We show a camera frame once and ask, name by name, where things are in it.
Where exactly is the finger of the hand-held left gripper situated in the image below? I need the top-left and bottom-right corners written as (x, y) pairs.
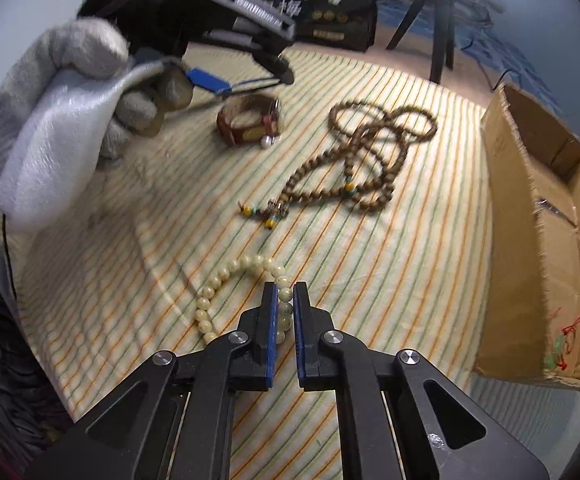
top-left (182, 66), bottom-right (281, 97)
top-left (247, 42), bottom-right (297, 86)

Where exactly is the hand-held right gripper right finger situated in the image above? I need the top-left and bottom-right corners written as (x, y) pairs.
top-left (293, 281), bottom-right (552, 480)

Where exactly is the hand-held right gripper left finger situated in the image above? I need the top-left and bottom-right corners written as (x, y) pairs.
top-left (25, 281), bottom-right (277, 480)

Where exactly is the brown leather bracelet with pearl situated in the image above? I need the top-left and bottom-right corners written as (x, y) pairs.
top-left (216, 95), bottom-right (285, 150)

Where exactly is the cream bead bracelet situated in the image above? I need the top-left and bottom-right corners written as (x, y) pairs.
top-left (195, 254), bottom-right (293, 347)

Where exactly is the brown cardboard box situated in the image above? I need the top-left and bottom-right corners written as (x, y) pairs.
top-left (472, 81), bottom-right (580, 392)

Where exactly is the person's left hand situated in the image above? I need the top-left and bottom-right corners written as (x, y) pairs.
top-left (0, 16), bottom-right (194, 202)

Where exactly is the black box with tree print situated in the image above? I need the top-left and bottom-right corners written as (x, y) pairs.
top-left (240, 0), bottom-right (382, 54)

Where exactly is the striped yellow cloth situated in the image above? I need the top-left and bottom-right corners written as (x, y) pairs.
top-left (7, 42), bottom-right (498, 480)

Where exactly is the black tripod stand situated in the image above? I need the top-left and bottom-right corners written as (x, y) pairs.
top-left (385, 0), bottom-right (508, 86)

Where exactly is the dark knitted cloth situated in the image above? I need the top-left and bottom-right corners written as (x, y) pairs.
top-left (0, 264), bottom-right (78, 463)

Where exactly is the brown wooden bead necklace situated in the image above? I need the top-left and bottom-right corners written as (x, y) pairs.
top-left (237, 100), bottom-right (439, 232)

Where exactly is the black cable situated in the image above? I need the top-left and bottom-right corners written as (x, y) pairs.
top-left (462, 35), bottom-right (558, 108)

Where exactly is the green pendant on red string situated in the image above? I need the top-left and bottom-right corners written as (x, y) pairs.
top-left (545, 311), bottom-right (580, 373)

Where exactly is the silver metal chain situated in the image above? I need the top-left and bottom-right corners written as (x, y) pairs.
top-left (534, 198), bottom-right (579, 227)

